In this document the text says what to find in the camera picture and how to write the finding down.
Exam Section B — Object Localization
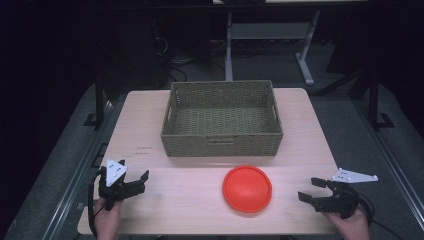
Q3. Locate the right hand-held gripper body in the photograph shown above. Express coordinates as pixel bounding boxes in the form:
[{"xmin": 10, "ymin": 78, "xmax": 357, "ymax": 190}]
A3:
[{"xmin": 313, "ymin": 167, "xmax": 379, "ymax": 220}]

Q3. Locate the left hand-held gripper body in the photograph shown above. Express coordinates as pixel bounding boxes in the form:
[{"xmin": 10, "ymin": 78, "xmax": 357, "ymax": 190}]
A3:
[{"xmin": 97, "ymin": 158, "xmax": 142, "ymax": 211}]

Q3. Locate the orange round plastic plate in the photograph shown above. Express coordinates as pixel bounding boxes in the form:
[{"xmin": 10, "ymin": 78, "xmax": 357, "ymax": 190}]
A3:
[{"xmin": 222, "ymin": 164, "xmax": 273, "ymax": 214}]

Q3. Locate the green woven basket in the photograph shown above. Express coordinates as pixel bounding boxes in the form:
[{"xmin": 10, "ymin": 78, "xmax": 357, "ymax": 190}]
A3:
[{"xmin": 160, "ymin": 79, "xmax": 285, "ymax": 158}]

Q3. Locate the person's right hand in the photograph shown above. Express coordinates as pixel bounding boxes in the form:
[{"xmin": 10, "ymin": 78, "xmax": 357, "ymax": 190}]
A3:
[{"xmin": 323, "ymin": 205, "xmax": 372, "ymax": 240}]

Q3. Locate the person's left hand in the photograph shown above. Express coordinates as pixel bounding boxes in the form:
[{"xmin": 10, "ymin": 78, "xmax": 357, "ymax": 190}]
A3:
[{"xmin": 92, "ymin": 196, "xmax": 125, "ymax": 240}]

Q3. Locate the black metal stand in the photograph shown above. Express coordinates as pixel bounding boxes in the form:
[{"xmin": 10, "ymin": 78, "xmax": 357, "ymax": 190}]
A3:
[
  {"xmin": 366, "ymin": 70, "xmax": 396, "ymax": 132},
  {"xmin": 83, "ymin": 71, "xmax": 107, "ymax": 128}
]

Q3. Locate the black cable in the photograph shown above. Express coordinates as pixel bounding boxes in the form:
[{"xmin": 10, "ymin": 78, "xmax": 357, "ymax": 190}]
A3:
[
  {"xmin": 346, "ymin": 186, "xmax": 409, "ymax": 240},
  {"xmin": 87, "ymin": 168, "xmax": 105, "ymax": 239}
]

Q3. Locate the aluminium floor rail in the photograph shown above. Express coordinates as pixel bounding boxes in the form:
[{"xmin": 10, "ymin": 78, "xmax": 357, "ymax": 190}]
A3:
[
  {"xmin": 40, "ymin": 99, "xmax": 116, "ymax": 240},
  {"xmin": 352, "ymin": 98, "xmax": 424, "ymax": 231}
]

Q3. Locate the bundle of floor cables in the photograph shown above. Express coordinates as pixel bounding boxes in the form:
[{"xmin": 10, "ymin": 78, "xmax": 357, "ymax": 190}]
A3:
[{"xmin": 151, "ymin": 35, "xmax": 228, "ymax": 83}]

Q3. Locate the grey metal table frame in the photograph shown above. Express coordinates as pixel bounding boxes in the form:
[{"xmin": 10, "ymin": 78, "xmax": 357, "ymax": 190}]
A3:
[{"xmin": 224, "ymin": 9, "xmax": 322, "ymax": 87}]

